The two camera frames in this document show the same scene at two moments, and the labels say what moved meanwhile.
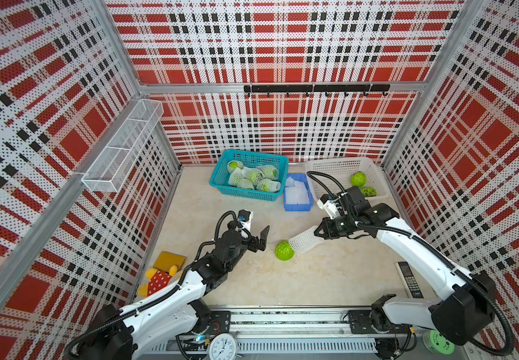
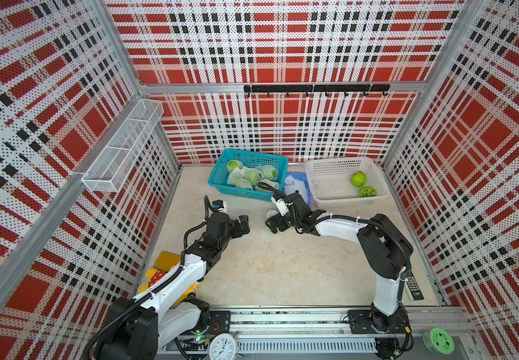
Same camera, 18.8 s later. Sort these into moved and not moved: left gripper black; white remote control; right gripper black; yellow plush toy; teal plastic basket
Moved: right gripper black; left gripper black
Not moved: teal plastic basket; yellow plush toy; white remote control
